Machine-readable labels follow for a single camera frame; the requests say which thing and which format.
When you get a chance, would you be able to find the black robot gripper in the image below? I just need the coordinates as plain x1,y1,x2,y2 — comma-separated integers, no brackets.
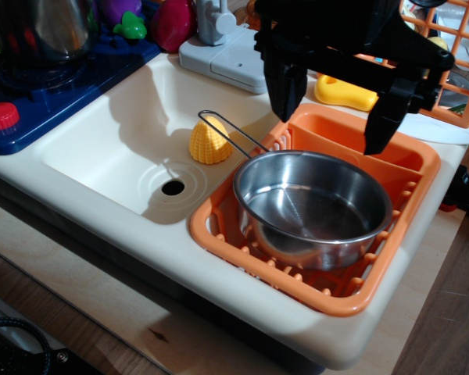
255,1,455,155

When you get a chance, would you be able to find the grey toy faucet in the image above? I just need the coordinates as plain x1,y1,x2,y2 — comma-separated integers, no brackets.
179,0,267,94

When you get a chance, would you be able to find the orange plastic drying rack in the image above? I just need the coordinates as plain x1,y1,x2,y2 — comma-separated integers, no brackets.
190,104,441,316

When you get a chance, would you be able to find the yellow plastic toy piece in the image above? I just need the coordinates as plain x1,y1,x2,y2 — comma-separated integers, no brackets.
314,74,378,112

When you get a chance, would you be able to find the blue toy stove top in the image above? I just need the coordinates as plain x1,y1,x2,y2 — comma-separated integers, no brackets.
0,32,160,155

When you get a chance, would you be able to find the purple toy eggplant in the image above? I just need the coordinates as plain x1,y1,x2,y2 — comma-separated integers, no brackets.
100,0,147,40

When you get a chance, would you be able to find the stainless steel pan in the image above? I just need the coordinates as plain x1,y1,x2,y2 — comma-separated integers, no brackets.
198,109,393,271

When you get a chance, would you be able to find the magenta toy fruit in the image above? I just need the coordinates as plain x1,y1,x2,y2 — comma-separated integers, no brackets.
149,0,197,52

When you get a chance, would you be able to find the red stove knob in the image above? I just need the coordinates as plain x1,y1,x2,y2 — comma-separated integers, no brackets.
0,102,20,130

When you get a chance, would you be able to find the large steel pot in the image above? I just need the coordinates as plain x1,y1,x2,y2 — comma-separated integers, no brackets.
0,0,100,66

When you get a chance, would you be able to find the cream toy sink unit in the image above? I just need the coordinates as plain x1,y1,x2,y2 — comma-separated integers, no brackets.
0,54,466,370

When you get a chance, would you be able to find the black and red clamp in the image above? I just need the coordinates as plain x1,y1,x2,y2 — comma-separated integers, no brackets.
439,165,469,215

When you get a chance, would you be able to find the black braided cable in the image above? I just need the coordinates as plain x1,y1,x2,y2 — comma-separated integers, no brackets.
0,316,54,375

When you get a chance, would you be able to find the orange wire basket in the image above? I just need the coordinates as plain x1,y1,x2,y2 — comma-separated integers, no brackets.
351,0,469,129

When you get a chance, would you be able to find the yellow toy corn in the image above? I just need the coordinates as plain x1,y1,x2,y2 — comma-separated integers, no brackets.
188,116,232,165

